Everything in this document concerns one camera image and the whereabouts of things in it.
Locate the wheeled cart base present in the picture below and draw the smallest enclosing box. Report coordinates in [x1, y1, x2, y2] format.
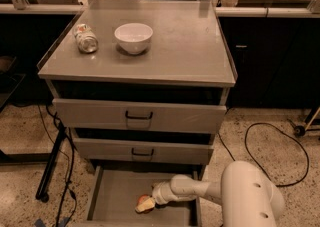
[288, 106, 320, 137]

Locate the black floor cable right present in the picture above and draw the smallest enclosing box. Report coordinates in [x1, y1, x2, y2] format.
[217, 122, 311, 189]

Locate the middle grey drawer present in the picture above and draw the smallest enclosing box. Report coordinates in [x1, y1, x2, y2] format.
[72, 128, 213, 165]

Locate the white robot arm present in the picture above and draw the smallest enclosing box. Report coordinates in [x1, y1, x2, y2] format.
[135, 161, 285, 227]

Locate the black floor cables left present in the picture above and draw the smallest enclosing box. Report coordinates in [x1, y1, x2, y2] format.
[37, 104, 78, 227]

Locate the white ceramic bowl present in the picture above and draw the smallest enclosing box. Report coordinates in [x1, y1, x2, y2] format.
[114, 23, 153, 55]

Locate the black metal stand leg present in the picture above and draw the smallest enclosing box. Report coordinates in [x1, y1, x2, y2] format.
[35, 123, 65, 203]

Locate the top grey drawer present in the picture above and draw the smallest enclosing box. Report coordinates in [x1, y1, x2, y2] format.
[53, 99, 226, 134]

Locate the red apple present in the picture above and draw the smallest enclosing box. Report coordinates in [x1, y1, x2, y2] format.
[137, 194, 150, 205]

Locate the grey drawer cabinet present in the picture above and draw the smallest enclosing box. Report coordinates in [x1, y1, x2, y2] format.
[37, 0, 238, 227]

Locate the bottom grey open drawer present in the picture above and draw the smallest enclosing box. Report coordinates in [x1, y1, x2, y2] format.
[72, 162, 201, 227]

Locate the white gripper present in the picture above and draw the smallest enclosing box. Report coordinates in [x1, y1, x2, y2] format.
[135, 181, 175, 213]

